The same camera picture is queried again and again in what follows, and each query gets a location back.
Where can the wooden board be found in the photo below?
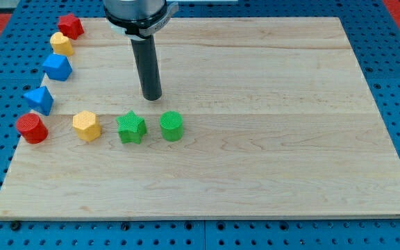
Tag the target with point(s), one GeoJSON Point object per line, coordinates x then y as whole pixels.
{"type": "Point", "coordinates": [278, 123]}

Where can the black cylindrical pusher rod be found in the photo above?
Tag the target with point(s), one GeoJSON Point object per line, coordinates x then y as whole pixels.
{"type": "Point", "coordinates": [147, 67]}

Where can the green star block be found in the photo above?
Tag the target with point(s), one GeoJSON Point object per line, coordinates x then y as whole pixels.
{"type": "Point", "coordinates": [131, 128]}

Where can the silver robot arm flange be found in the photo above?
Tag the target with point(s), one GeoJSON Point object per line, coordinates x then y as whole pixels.
{"type": "Point", "coordinates": [138, 19]}

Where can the yellow heart block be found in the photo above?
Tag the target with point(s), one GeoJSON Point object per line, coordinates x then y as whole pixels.
{"type": "Point", "coordinates": [61, 44]}

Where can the red cylinder block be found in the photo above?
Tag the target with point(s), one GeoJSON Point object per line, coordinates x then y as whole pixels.
{"type": "Point", "coordinates": [31, 128]}

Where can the red star block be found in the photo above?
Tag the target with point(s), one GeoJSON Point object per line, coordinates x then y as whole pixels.
{"type": "Point", "coordinates": [70, 26]}

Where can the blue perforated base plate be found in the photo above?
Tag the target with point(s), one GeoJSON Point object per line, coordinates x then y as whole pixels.
{"type": "Point", "coordinates": [373, 29]}

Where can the green cylinder block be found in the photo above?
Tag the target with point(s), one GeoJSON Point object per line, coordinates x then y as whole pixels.
{"type": "Point", "coordinates": [171, 125]}

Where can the blue cube block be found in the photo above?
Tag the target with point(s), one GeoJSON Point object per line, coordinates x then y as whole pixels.
{"type": "Point", "coordinates": [57, 67]}

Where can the yellow hexagon block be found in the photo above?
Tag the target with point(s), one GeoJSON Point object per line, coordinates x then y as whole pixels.
{"type": "Point", "coordinates": [86, 125]}

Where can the blue triangle block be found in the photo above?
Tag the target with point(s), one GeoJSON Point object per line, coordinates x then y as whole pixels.
{"type": "Point", "coordinates": [40, 100]}

